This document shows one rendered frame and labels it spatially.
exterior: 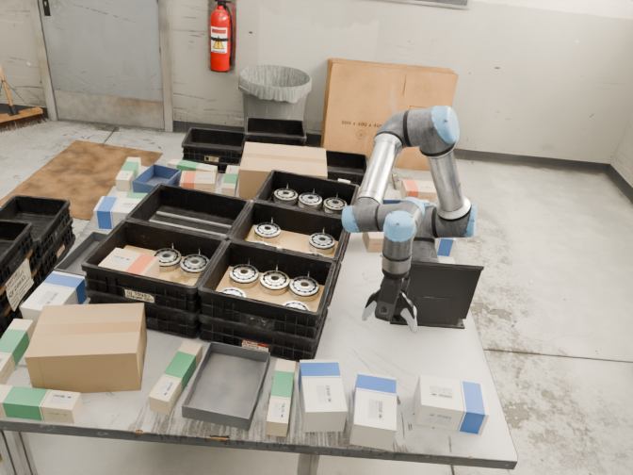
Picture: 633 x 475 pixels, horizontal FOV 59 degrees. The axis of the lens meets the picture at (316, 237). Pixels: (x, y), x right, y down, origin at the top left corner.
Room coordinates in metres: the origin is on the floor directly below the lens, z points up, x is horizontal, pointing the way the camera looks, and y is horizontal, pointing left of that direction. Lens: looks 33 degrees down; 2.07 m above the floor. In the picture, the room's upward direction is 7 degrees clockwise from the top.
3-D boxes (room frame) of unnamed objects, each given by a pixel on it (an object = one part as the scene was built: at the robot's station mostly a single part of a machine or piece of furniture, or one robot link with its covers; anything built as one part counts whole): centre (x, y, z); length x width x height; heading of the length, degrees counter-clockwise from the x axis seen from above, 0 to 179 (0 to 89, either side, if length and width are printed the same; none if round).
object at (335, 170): (3.12, -0.07, 0.37); 0.40 x 0.30 x 0.45; 93
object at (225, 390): (1.18, 0.22, 0.73); 0.27 x 0.20 x 0.05; 175
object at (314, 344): (1.48, 0.14, 0.76); 0.40 x 0.30 x 0.12; 82
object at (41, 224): (2.29, 1.45, 0.31); 0.40 x 0.30 x 0.34; 3
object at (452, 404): (1.18, -0.47, 0.75); 0.20 x 0.12 x 0.09; 87
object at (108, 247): (1.54, 0.53, 0.87); 0.40 x 0.30 x 0.11; 82
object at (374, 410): (1.13, -0.23, 0.75); 0.20 x 0.12 x 0.09; 177
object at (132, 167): (2.41, 0.95, 0.73); 0.24 x 0.06 x 0.06; 6
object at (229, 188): (2.45, 0.45, 0.73); 0.24 x 0.06 x 0.06; 5
